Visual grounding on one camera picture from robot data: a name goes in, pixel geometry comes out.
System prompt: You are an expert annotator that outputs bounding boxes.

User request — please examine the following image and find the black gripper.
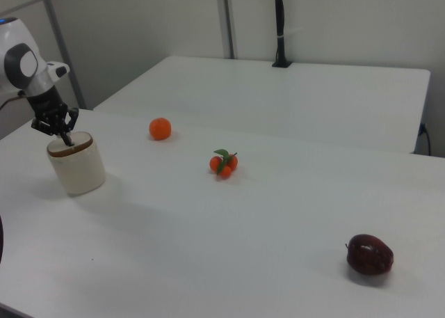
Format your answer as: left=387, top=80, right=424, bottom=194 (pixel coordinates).
left=25, top=85, right=80, bottom=148

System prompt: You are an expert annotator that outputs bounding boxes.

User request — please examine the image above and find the cream lidded garbage bin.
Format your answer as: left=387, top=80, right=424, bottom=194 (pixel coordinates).
left=46, top=131, right=106, bottom=196

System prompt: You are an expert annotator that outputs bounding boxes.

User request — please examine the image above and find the large orange mandarin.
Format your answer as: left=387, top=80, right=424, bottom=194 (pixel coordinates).
left=149, top=117, right=172, bottom=141

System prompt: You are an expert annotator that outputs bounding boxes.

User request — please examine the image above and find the small mandarin cluster with leaves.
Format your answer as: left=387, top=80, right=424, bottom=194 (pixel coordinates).
left=209, top=148, right=240, bottom=180

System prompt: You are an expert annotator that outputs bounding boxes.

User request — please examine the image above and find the white side table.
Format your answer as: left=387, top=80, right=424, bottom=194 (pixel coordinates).
left=92, top=56, right=432, bottom=156

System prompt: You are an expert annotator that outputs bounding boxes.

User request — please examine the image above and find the dark red apple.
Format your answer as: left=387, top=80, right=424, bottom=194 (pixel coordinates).
left=345, top=233, right=395, bottom=276

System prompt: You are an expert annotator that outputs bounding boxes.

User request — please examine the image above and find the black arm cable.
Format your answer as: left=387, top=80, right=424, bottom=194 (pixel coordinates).
left=0, top=94, right=28, bottom=111

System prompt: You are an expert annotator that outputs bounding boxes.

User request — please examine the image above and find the black camera stand pole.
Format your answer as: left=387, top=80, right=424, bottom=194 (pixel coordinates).
left=271, top=0, right=293, bottom=69

